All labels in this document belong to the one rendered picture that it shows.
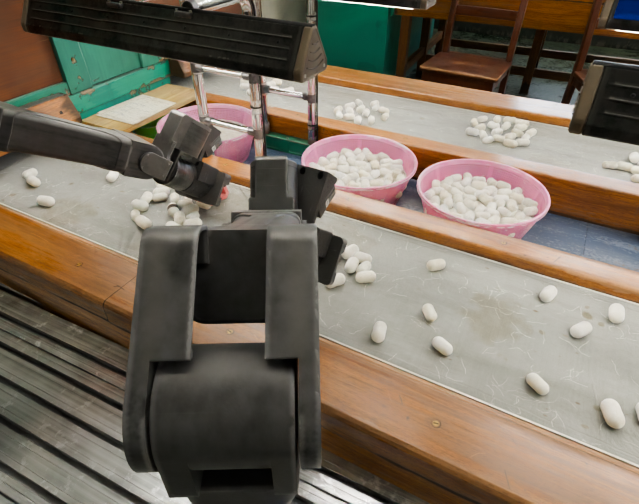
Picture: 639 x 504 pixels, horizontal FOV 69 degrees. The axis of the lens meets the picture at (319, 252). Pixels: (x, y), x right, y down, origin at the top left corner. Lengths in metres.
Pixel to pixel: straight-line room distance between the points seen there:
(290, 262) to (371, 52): 3.37
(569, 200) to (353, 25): 2.65
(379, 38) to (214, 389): 3.38
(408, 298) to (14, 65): 1.03
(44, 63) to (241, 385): 1.21
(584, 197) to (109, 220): 1.00
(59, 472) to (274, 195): 0.46
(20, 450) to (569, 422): 0.72
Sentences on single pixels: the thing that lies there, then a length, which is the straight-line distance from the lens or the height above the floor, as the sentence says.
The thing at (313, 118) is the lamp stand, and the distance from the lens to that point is 1.24.
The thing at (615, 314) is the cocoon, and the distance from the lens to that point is 0.83.
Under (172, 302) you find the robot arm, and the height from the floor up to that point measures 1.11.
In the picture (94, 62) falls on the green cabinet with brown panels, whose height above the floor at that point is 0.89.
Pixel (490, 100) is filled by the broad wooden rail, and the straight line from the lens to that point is 1.52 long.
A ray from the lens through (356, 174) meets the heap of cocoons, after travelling 1.08.
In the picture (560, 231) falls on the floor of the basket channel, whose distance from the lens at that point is 1.13.
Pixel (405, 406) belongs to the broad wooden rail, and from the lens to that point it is 0.60.
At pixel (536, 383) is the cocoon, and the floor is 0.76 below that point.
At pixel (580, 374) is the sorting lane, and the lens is 0.74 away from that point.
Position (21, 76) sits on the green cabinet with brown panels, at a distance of 1.34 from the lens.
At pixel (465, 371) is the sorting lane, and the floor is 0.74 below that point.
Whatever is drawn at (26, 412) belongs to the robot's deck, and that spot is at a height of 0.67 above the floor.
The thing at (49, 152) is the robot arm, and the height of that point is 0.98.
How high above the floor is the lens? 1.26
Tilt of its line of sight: 39 degrees down
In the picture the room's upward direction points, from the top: straight up
